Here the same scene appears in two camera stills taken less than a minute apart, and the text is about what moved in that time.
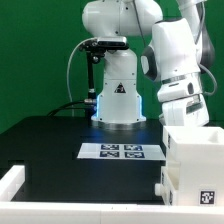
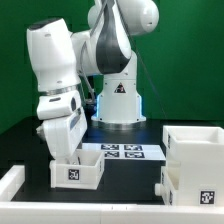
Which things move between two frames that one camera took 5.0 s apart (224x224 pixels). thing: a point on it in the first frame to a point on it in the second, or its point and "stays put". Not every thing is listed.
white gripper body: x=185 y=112 to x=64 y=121
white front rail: x=108 y=213 stays put
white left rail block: x=11 y=183 stays put
